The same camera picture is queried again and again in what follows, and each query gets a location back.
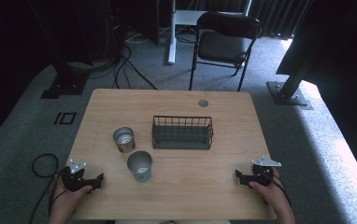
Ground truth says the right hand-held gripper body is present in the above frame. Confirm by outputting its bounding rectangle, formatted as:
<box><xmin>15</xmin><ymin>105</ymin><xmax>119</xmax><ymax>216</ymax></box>
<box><xmin>251</xmin><ymin>155</ymin><xmax>282</xmax><ymax>187</ymax></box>

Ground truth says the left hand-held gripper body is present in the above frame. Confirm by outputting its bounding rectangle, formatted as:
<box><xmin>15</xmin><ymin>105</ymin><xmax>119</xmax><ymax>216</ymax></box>
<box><xmin>61</xmin><ymin>159</ymin><xmax>89</xmax><ymax>192</ymax></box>

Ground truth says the teal metal cup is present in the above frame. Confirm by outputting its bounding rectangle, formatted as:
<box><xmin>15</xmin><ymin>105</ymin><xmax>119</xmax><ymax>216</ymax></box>
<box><xmin>126</xmin><ymin>150</ymin><xmax>153</xmax><ymax>184</ymax></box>

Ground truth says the brown metal cup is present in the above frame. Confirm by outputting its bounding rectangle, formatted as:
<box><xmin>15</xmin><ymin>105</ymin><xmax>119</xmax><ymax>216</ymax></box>
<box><xmin>112</xmin><ymin>126</ymin><xmax>136</xmax><ymax>154</ymax></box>

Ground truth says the black wire basket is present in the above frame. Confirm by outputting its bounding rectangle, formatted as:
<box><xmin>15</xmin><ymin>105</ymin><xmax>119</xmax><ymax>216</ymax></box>
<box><xmin>150</xmin><ymin>115</ymin><xmax>215</xmax><ymax>151</ymax></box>

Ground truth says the person's left hand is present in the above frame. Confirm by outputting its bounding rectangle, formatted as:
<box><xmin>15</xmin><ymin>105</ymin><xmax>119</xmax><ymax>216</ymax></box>
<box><xmin>50</xmin><ymin>178</ymin><xmax>93</xmax><ymax>216</ymax></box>

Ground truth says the person's right hand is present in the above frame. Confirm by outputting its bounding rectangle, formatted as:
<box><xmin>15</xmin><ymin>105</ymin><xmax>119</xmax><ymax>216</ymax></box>
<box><xmin>249</xmin><ymin>167</ymin><xmax>289</xmax><ymax>210</ymax></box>

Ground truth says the black stand with bolted base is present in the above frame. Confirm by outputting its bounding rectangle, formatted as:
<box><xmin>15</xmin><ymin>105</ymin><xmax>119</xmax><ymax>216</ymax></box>
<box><xmin>265</xmin><ymin>46</ymin><xmax>314</xmax><ymax>111</ymax></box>

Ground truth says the black stand with square base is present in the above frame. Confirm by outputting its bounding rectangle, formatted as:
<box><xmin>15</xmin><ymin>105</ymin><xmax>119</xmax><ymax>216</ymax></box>
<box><xmin>26</xmin><ymin>0</ymin><xmax>91</xmax><ymax>100</ymax></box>

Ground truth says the black folding chair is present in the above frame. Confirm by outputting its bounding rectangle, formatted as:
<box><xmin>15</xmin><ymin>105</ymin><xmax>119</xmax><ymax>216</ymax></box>
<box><xmin>189</xmin><ymin>11</ymin><xmax>263</xmax><ymax>92</ymax></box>

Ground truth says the black cloth panel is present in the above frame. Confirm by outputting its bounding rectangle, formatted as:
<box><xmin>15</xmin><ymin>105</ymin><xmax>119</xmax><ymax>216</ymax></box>
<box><xmin>275</xmin><ymin>0</ymin><xmax>357</xmax><ymax>185</ymax></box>

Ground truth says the right hand-held gripper cable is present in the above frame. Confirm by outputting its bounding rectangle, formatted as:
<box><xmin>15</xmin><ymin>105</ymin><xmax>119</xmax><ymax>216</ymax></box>
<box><xmin>260</xmin><ymin>172</ymin><xmax>293</xmax><ymax>207</ymax></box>

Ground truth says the hand-held gripper cable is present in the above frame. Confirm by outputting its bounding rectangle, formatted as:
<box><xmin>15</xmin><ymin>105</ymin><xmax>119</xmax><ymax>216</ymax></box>
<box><xmin>260</xmin><ymin>172</ymin><xmax>293</xmax><ymax>207</ymax></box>
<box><xmin>28</xmin><ymin>153</ymin><xmax>69</xmax><ymax>224</ymax></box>

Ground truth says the left hand-held gripper cable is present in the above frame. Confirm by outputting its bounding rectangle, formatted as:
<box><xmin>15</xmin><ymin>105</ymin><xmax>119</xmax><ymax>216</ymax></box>
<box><xmin>28</xmin><ymin>153</ymin><xmax>69</xmax><ymax>224</ymax></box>

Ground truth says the bundle of floor cables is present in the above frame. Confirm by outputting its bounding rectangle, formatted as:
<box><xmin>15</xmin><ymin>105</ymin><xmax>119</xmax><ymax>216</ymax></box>
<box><xmin>67</xmin><ymin>43</ymin><xmax>133</xmax><ymax>90</ymax></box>

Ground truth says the black floor cable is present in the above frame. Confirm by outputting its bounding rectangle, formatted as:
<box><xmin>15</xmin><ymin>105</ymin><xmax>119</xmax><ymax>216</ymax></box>
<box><xmin>121</xmin><ymin>45</ymin><xmax>158</xmax><ymax>91</ymax></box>

